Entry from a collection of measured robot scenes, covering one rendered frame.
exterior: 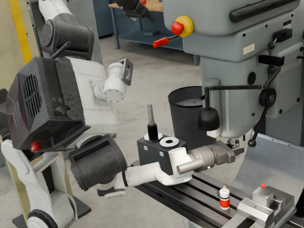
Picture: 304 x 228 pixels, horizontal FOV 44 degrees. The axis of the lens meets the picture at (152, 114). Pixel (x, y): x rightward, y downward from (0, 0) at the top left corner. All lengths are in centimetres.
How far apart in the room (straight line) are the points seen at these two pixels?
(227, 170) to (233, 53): 246
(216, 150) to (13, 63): 171
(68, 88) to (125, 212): 217
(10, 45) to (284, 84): 186
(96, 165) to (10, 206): 257
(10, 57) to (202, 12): 184
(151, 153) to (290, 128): 64
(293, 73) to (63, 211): 104
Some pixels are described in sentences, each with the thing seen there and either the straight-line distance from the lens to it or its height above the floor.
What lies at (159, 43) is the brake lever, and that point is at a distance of 122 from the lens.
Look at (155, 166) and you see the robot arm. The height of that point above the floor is 125.
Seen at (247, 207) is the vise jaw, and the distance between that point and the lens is 153.
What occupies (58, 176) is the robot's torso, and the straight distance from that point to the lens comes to 158.
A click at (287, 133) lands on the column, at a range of 183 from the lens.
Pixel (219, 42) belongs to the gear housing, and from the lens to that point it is 123.
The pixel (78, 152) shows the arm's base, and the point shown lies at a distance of 116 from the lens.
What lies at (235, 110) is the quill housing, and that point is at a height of 144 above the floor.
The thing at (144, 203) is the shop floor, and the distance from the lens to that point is 327.
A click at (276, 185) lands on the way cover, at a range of 186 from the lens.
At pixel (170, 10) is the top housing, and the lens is 120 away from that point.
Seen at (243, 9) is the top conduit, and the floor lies 180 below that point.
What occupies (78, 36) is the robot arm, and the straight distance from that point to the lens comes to 128.
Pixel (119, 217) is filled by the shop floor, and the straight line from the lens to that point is 317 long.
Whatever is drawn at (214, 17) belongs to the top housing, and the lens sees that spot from 111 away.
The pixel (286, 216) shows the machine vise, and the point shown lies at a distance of 165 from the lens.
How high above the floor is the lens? 202
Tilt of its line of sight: 25 degrees down
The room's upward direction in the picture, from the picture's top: 7 degrees counter-clockwise
